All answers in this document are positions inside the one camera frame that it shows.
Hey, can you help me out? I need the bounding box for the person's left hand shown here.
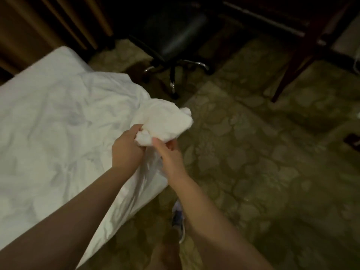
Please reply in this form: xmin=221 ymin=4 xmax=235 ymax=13
xmin=111 ymin=124 xmax=148 ymax=173

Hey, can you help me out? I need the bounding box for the person's right hand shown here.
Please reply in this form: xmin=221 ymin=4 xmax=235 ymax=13
xmin=151 ymin=138 xmax=189 ymax=186

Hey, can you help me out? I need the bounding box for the white duvet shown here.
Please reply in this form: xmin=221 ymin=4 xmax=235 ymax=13
xmin=0 ymin=64 xmax=194 ymax=269

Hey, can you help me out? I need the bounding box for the white bed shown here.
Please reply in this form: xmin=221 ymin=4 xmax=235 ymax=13
xmin=0 ymin=46 xmax=96 ymax=107

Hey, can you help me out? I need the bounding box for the person's right forearm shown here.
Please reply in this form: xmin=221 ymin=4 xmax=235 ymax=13
xmin=169 ymin=174 xmax=276 ymax=270

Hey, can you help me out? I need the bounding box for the person's left forearm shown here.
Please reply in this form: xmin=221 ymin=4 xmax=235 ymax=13
xmin=0 ymin=166 xmax=136 ymax=270

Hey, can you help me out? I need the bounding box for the person's left dark sneaker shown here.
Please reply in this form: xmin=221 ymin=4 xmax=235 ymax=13
xmin=170 ymin=199 xmax=187 ymax=244

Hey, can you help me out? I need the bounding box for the person's left leg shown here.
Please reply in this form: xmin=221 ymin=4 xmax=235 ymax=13
xmin=149 ymin=228 xmax=184 ymax=270

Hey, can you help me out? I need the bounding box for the black office chair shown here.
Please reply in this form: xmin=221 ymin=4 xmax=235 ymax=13
xmin=126 ymin=1 xmax=224 ymax=100

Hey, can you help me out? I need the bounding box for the brown curtain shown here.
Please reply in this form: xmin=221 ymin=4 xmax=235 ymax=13
xmin=0 ymin=0 xmax=114 ymax=79

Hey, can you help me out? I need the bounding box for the dark wooden desk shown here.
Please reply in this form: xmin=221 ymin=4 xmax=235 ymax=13
xmin=222 ymin=0 xmax=360 ymax=104

